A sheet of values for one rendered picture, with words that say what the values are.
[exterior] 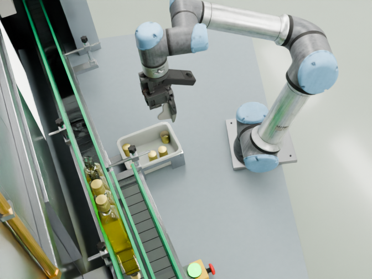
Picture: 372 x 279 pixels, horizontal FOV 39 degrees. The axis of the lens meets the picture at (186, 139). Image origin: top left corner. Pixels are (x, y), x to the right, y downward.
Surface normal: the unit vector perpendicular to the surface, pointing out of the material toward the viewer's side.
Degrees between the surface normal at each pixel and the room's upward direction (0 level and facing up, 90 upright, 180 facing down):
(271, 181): 0
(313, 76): 82
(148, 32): 0
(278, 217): 0
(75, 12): 90
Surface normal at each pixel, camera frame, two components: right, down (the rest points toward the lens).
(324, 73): 0.13, 0.69
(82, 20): 0.37, 0.71
